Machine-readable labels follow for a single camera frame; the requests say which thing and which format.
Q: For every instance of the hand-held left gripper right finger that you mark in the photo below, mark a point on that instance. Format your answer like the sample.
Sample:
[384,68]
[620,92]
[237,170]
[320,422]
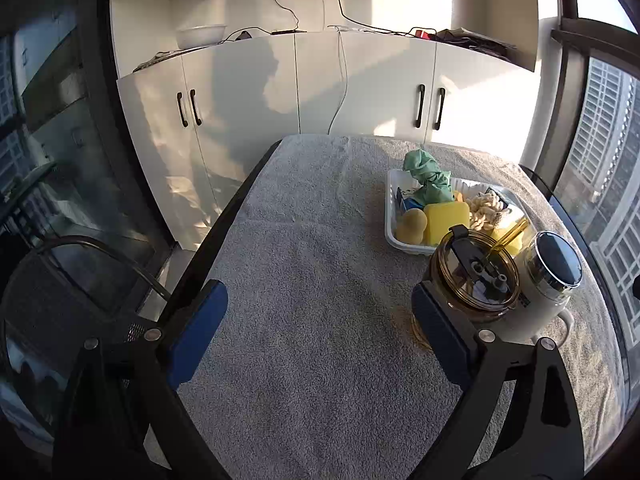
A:
[440,335]

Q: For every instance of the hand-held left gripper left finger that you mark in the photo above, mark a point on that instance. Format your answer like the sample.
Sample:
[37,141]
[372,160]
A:
[197,330]

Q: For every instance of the yellow egg-shaped sponge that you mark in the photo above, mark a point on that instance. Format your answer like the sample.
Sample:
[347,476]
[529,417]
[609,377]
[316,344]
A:
[411,227]

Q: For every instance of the yellow rectangular sponge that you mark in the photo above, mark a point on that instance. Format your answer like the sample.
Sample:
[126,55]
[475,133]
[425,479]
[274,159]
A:
[447,220]

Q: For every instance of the blue soft item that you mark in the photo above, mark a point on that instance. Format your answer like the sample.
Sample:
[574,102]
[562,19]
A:
[412,203]

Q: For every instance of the white plastic tray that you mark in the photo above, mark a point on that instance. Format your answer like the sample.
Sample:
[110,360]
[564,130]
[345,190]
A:
[395,185]

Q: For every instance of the green cloth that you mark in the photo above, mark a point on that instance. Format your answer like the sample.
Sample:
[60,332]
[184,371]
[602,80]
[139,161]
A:
[425,170]

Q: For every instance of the amber glass jug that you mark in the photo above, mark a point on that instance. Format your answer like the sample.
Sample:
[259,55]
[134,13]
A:
[465,270]

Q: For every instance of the white mug with chrome lid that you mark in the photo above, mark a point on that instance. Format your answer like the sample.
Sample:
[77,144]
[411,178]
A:
[540,310]

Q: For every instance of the yellow wedge sponge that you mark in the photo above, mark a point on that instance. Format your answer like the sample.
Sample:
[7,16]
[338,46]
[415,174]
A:
[515,245]

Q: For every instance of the black table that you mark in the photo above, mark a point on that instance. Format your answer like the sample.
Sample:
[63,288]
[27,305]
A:
[235,200]

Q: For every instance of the grey towel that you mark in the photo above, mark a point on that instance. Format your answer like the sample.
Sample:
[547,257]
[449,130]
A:
[320,260]

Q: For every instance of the black mesh chair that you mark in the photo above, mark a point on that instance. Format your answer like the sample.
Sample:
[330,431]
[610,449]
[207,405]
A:
[50,300]

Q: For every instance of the white cabinet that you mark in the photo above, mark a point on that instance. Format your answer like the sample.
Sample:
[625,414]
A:
[240,110]

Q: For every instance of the dark flat object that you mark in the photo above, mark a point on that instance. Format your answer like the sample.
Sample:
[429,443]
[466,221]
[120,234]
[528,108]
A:
[155,60]

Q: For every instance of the white bowl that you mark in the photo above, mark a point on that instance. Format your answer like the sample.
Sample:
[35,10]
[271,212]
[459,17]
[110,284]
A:
[200,36]

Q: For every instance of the pile of papers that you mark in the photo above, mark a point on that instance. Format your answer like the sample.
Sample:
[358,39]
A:
[475,42]

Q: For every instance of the red small item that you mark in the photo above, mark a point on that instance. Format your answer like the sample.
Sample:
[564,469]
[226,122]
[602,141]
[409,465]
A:
[424,34]

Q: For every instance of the black phone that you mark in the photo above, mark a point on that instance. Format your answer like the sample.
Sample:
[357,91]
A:
[287,32]

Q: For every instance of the dark window frame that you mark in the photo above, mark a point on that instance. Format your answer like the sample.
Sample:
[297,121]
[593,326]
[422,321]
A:
[570,60]

